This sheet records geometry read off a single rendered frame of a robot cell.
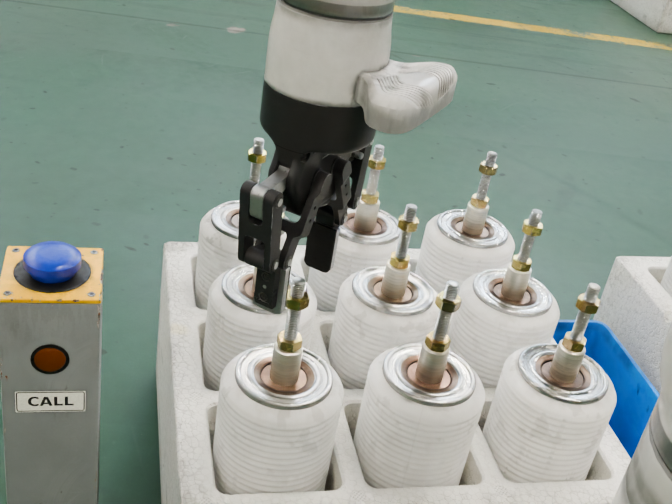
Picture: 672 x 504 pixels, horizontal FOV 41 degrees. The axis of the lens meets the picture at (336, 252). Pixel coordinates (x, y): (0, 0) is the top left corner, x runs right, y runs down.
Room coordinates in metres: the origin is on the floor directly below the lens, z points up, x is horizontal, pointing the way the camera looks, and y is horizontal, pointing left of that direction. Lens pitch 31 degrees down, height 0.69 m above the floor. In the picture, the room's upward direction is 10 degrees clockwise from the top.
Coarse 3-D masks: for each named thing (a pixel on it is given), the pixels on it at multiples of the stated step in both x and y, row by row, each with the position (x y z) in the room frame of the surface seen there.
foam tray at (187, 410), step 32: (192, 256) 0.79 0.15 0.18; (416, 256) 0.88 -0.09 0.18; (192, 288) 0.73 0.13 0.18; (160, 320) 0.79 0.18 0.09; (192, 320) 0.68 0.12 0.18; (320, 320) 0.72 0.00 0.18; (160, 352) 0.76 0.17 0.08; (192, 352) 0.63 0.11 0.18; (320, 352) 0.67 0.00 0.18; (160, 384) 0.72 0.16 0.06; (192, 384) 0.59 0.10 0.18; (160, 416) 0.70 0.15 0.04; (192, 416) 0.55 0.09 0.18; (352, 416) 0.61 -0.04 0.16; (480, 416) 0.64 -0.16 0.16; (160, 448) 0.67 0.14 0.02; (192, 448) 0.52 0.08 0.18; (352, 448) 0.55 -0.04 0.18; (480, 448) 0.58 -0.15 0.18; (608, 448) 0.60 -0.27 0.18; (160, 480) 0.64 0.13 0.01; (192, 480) 0.48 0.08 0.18; (352, 480) 0.51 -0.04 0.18; (480, 480) 0.54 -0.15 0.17; (608, 480) 0.56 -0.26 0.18
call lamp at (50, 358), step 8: (40, 352) 0.49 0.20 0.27; (48, 352) 0.49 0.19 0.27; (56, 352) 0.49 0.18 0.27; (40, 360) 0.49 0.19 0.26; (48, 360) 0.49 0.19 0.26; (56, 360) 0.49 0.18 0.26; (64, 360) 0.50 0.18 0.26; (40, 368) 0.49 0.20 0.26; (48, 368) 0.49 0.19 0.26; (56, 368) 0.49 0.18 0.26
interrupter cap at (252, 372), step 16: (256, 352) 0.56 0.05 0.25; (272, 352) 0.56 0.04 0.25; (304, 352) 0.57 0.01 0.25; (240, 368) 0.53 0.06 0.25; (256, 368) 0.54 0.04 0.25; (304, 368) 0.55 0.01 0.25; (320, 368) 0.55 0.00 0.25; (240, 384) 0.51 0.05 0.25; (256, 384) 0.52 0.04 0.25; (272, 384) 0.52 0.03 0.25; (304, 384) 0.53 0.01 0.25; (320, 384) 0.53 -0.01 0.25; (256, 400) 0.50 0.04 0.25; (272, 400) 0.50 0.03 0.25; (288, 400) 0.51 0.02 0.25; (304, 400) 0.51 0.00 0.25; (320, 400) 0.51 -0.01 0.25
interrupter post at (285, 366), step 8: (280, 352) 0.53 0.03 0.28; (288, 352) 0.53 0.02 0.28; (296, 352) 0.53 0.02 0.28; (272, 360) 0.53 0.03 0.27; (280, 360) 0.53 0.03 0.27; (288, 360) 0.52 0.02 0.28; (296, 360) 0.53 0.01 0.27; (272, 368) 0.53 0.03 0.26; (280, 368) 0.52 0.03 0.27; (288, 368) 0.52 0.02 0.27; (296, 368) 0.53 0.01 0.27; (272, 376) 0.53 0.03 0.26; (280, 376) 0.52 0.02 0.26; (288, 376) 0.53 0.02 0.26; (296, 376) 0.53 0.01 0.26; (280, 384) 0.52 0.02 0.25; (288, 384) 0.53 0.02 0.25
